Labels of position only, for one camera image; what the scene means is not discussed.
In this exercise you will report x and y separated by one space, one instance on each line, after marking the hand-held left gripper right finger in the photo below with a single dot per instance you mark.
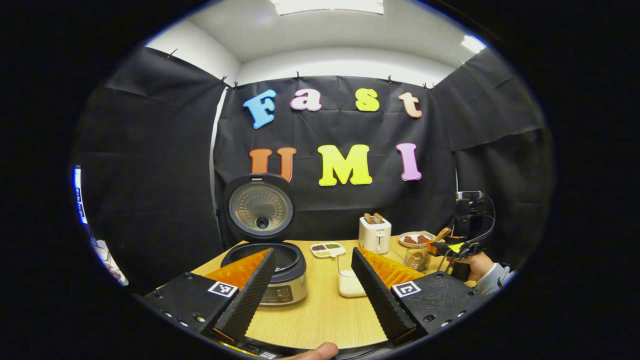
377 295

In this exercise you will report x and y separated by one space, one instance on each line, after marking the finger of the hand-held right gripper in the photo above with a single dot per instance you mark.
445 248

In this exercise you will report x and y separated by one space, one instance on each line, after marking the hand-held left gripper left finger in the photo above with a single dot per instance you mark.
255 290

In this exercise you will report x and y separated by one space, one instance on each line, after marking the wooden spoon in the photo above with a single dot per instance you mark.
443 234

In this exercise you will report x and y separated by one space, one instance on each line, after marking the clear box of white rice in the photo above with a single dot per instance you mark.
350 285

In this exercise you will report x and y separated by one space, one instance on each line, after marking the grey rice cooker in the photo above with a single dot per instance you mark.
260 207

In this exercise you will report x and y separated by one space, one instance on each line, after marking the brown meat piece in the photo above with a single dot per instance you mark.
423 239
409 240

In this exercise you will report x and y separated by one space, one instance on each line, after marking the white round plate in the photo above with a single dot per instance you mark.
412 245

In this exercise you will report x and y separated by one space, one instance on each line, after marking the white toaster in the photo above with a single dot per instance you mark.
375 240

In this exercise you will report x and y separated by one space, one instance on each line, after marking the white divided grain dish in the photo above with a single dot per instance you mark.
327 250

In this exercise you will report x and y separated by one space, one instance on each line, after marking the white panel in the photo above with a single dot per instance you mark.
107 260

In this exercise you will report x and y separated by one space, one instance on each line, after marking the black backdrop cloth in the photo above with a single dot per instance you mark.
150 175

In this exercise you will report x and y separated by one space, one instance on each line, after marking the small ceiling light panel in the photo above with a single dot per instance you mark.
473 44

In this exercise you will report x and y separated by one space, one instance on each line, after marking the large ceiling light panel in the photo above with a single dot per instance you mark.
327 5

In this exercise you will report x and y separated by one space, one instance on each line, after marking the white and blue wall poster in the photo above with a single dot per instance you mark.
78 195

